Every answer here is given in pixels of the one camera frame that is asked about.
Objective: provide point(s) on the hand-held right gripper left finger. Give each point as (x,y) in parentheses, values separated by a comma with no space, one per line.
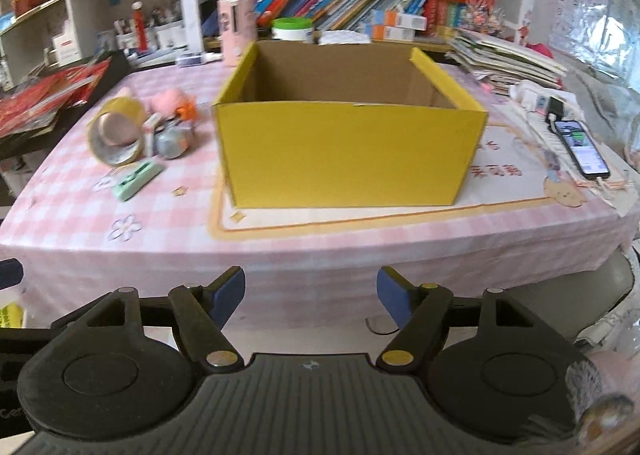
(227,292)

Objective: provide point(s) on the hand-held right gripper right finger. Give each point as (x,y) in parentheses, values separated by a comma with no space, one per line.
(392,292)

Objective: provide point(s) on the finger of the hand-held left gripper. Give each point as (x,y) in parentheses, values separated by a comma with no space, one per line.
(10,275)

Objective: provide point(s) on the mint green stapler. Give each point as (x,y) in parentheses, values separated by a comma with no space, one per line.
(136,180)

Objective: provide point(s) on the yellow cardboard box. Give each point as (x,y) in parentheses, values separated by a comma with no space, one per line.
(345,155)

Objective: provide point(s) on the purple lidded small container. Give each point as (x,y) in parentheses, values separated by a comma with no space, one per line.
(172,142)

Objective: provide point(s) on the small white box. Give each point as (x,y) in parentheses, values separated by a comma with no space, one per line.
(151,132)

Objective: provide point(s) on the brown packing tape roll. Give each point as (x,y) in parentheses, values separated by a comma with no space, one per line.
(116,130)

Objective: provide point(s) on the small pink plush toy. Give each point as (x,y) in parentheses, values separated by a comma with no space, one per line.
(167,102)

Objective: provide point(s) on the yellow green printed bag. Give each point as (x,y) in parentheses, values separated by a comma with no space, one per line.
(10,317)

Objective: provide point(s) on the pink checked tablecloth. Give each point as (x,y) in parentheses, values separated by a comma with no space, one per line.
(150,245)

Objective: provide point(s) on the grey rounded seat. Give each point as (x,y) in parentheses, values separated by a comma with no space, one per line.
(575,285)

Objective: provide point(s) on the red packets pile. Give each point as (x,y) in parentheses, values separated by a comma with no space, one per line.
(47,92)

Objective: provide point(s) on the black tray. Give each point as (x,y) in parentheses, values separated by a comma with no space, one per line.
(107,80)

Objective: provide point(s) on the white box red label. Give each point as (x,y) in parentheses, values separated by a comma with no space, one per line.
(66,47)

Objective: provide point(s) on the white power strip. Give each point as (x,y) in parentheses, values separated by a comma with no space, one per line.
(531,102)

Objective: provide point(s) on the pink fleece clothing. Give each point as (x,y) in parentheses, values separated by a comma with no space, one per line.
(607,395)

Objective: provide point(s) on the black smartphone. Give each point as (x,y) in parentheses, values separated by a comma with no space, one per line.
(582,147)

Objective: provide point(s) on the black charger plug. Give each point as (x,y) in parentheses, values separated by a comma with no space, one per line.
(556,107)

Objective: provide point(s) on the white quilted purse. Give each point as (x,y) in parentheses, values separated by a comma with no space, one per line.
(344,38)

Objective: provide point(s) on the orange blue medicine box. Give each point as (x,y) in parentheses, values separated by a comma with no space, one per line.
(390,33)
(402,19)

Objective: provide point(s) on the stack of papers and booklets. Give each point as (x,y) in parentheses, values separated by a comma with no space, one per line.
(505,57)

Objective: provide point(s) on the white pen cup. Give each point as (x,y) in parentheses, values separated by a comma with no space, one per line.
(125,41)
(170,35)

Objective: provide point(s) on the pink cylindrical humidifier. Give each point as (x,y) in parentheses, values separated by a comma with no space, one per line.
(236,27)

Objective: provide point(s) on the white jar green lid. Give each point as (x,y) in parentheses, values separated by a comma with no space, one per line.
(292,30)

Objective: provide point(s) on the red white tall bottle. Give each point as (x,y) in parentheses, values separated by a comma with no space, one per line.
(139,27)

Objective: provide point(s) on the magenta cloth item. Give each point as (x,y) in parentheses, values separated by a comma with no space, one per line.
(539,51)

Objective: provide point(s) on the colourful lollipop bundle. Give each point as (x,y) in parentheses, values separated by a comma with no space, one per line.
(484,17)

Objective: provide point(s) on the grey blanket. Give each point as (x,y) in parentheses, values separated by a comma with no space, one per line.
(605,95)

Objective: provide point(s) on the red boxed book set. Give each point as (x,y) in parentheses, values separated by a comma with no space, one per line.
(457,2)

